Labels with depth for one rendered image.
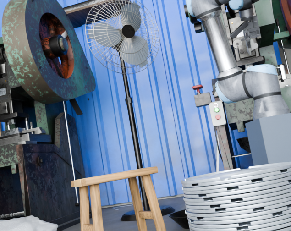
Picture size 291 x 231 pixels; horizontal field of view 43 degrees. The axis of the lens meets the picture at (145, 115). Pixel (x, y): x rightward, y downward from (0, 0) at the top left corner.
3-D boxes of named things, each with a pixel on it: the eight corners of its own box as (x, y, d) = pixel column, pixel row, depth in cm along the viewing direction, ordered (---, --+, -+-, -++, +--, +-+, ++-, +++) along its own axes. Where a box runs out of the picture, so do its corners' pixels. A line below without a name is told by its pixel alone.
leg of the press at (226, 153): (243, 213, 203) (211, 55, 215) (222, 216, 206) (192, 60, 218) (242, 194, 292) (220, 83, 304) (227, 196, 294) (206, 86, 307)
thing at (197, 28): (208, 19, 241) (201, -13, 244) (190, 24, 243) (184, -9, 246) (211, 30, 262) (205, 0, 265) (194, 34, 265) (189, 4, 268)
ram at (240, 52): (260, 54, 227) (250, 8, 231) (235, 59, 231) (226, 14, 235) (259, 60, 244) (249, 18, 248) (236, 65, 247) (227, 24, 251)
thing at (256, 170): (296, 162, 104) (296, 159, 104) (294, 170, 77) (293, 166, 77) (197, 177, 114) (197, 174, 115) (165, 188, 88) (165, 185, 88)
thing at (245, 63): (266, 63, 231) (264, 55, 232) (233, 70, 235) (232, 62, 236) (264, 69, 246) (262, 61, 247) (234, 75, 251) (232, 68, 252)
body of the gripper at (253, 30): (260, 37, 204) (257, 15, 201) (245, 41, 206) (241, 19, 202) (258, 35, 211) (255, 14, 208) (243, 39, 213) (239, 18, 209)
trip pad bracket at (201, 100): (215, 122, 217) (209, 90, 220) (199, 125, 219) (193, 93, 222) (216, 123, 223) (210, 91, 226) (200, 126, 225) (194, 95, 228)
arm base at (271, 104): (297, 112, 151) (291, 88, 152) (260, 118, 150) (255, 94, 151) (281, 117, 166) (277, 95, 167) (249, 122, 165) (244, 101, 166)
